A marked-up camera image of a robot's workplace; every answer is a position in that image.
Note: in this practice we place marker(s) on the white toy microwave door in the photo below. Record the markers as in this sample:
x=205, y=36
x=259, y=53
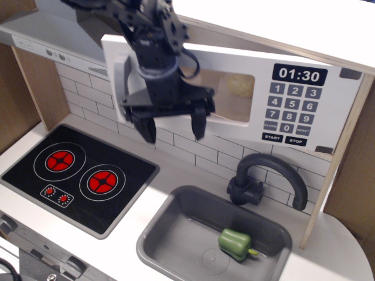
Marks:
x=296, y=102

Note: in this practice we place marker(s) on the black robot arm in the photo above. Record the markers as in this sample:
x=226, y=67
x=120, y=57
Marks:
x=156, y=35

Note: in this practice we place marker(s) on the wooden microwave cabinet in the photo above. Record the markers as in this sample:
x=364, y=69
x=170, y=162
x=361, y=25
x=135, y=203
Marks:
x=340, y=33

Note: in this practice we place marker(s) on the black toy stovetop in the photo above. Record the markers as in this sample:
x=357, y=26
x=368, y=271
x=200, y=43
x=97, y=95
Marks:
x=82, y=180

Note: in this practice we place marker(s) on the green toy bell pepper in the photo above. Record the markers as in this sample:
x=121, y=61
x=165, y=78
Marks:
x=236, y=244

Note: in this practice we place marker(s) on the grey range hood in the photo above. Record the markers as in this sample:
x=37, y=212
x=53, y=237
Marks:
x=60, y=33

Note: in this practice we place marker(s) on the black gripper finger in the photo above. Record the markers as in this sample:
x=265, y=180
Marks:
x=198, y=121
x=146, y=127

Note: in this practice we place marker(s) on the grey oven control panel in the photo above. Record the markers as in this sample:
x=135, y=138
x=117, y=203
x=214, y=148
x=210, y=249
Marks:
x=40, y=256

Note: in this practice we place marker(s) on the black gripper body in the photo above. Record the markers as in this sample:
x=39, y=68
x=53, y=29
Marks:
x=166, y=94

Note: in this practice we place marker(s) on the yellow toy food in microwave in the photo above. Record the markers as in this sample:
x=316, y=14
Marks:
x=241, y=85

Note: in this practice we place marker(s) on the grey toy sink basin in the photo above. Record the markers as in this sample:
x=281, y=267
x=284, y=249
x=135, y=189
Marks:
x=181, y=240

